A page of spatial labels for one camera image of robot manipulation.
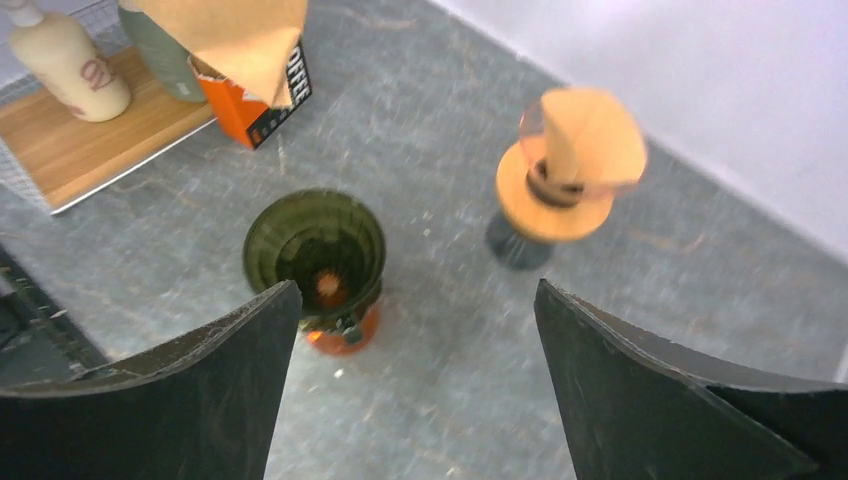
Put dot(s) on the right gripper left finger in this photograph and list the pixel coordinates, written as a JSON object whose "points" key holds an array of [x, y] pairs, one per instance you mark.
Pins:
{"points": [[203, 405]]}

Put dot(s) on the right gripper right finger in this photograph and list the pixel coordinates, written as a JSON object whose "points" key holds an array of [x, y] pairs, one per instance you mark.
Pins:
{"points": [[635, 405]]}

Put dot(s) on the orange liquid glass beaker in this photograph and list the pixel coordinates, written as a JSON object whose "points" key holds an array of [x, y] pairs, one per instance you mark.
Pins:
{"points": [[350, 340]]}

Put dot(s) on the dark green ceramic dripper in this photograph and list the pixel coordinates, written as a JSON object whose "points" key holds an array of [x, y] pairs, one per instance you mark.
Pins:
{"points": [[330, 244]]}

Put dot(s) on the clear glass dripper cone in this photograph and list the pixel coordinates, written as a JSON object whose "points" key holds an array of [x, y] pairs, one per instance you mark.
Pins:
{"points": [[532, 145]]}

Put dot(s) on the brown paper coffee filter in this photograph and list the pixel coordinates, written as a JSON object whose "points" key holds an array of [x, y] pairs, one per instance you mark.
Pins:
{"points": [[590, 138]]}

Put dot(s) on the dark glass carafe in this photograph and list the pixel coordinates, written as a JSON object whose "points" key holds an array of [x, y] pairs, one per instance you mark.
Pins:
{"points": [[513, 249]]}

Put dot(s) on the orange filter holder box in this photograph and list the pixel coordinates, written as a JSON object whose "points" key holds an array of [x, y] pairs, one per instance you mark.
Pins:
{"points": [[241, 114]]}

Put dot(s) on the cream bottle on shelf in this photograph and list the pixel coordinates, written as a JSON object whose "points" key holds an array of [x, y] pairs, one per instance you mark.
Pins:
{"points": [[59, 52]]}

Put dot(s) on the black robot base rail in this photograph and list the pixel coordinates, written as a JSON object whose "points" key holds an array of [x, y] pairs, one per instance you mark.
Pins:
{"points": [[39, 340]]}

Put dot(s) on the white wire shelf rack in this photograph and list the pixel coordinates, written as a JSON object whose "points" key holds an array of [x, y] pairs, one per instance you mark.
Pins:
{"points": [[54, 160]]}

